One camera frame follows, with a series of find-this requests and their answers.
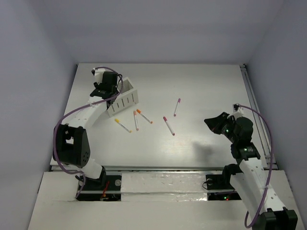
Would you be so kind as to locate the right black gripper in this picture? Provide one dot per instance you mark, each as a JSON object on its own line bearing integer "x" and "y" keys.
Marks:
{"x": 215, "y": 122}

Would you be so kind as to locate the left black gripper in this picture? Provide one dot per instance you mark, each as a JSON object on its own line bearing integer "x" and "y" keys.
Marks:
{"x": 114, "y": 88}

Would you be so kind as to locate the yellow capped white marker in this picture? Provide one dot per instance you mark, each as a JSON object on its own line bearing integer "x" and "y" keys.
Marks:
{"x": 123, "y": 126}

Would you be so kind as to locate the peach capped white marker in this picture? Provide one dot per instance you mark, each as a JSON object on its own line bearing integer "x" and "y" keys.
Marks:
{"x": 135, "y": 120}

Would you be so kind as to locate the orange capped white marker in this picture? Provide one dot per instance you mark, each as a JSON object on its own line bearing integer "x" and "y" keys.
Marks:
{"x": 145, "y": 117}

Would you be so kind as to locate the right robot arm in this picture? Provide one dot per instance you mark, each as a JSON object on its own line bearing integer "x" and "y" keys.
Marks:
{"x": 247, "y": 176}

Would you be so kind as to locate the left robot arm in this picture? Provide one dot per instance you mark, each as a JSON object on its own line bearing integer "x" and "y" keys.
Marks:
{"x": 71, "y": 148}

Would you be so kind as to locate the white two-compartment slotted holder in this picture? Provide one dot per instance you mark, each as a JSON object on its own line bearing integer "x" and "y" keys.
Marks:
{"x": 127, "y": 98}

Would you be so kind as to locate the purple capped white marker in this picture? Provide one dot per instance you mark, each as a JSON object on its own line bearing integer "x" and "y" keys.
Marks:
{"x": 176, "y": 108}

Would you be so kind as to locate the pink capped white marker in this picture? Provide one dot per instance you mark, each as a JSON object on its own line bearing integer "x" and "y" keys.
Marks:
{"x": 169, "y": 126}

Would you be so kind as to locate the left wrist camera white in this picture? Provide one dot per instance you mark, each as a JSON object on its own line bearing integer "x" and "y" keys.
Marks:
{"x": 98, "y": 74}

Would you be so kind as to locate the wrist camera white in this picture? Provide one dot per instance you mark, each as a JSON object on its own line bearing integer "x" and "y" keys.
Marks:
{"x": 98, "y": 74}
{"x": 237, "y": 112}

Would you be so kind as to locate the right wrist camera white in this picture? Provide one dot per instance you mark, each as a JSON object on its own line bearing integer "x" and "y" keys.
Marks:
{"x": 237, "y": 112}

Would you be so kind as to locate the aluminium rail right edge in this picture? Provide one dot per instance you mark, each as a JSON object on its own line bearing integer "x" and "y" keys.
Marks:
{"x": 261, "y": 128}

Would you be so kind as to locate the aluminium rail edge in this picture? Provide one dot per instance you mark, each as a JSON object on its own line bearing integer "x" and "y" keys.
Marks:
{"x": 261, "y": 128}
{"x": 148, "y": 168}

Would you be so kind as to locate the aluminium rail front edge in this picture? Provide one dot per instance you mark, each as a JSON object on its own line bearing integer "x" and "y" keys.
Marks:
{"x": 148, "y": 168}

